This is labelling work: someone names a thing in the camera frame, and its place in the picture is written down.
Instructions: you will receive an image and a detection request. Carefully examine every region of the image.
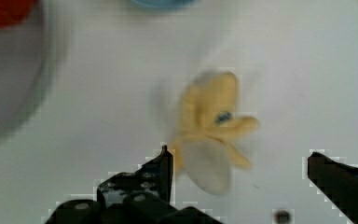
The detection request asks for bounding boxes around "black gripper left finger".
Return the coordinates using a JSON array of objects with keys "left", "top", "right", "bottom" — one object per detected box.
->
[{"left": 45, "top": 147, "right": 223, "bottom": 224}]

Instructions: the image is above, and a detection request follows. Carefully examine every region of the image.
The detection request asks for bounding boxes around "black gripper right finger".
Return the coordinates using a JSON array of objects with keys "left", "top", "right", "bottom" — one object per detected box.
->
[{"left": 307, "top": 152, "right": 358, "bottom": 224}]

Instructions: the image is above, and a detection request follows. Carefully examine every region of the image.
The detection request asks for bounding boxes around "yellow plush banana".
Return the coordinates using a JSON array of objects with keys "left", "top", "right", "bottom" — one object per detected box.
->
[{"left": 168, "top": 72, "right": 259, "bottom": 195}]

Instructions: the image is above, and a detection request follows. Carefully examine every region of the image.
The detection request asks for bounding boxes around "blue bowl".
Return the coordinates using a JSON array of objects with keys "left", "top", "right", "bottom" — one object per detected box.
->
[{"left": 130, "top": 0, "right": 196, "bottom": 10}]

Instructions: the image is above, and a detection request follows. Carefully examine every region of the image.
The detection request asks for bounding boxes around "red plush ketchup bottle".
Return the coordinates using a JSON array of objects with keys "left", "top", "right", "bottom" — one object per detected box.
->
[{"left": 0, "top": 0, "right": 38, "bottom": 28}]

